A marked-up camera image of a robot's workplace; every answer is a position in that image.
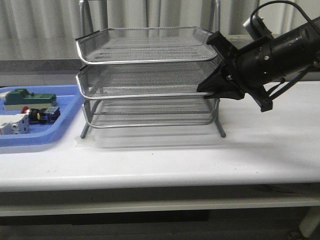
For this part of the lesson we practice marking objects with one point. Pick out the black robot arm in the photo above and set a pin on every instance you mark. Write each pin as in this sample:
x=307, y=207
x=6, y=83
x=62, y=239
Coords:
x=296, y=52

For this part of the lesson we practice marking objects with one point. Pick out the red emergency stop button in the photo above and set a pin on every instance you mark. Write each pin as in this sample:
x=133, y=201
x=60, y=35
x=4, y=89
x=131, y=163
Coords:
x=41, y=116

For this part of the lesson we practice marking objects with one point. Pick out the green electrical module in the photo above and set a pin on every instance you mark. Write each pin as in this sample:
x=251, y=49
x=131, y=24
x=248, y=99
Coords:
x=21, y=97

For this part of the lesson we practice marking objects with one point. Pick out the silver rack frame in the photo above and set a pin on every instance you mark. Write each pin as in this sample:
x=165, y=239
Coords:
x=86, y=24

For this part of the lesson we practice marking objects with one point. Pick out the silver mesh tray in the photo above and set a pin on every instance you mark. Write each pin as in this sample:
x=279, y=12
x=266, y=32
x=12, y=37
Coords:
x=139, y=80
x=150, y=112
x=145, y=45

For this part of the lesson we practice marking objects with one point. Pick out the white table leg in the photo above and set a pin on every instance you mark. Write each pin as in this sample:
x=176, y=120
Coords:
x=310, y=222

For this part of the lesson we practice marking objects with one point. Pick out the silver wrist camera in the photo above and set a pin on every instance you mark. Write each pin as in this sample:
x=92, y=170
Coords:
x=256, y=28

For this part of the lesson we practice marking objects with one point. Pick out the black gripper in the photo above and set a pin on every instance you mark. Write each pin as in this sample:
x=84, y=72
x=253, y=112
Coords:
x=246, y=71

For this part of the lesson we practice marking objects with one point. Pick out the blue plastic tray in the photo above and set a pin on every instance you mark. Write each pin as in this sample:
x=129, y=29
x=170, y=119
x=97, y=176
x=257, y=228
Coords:
x=69, y=101

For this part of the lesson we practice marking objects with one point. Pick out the dark back counter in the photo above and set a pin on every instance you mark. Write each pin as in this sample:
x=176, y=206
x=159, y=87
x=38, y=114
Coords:
x=57, y=54

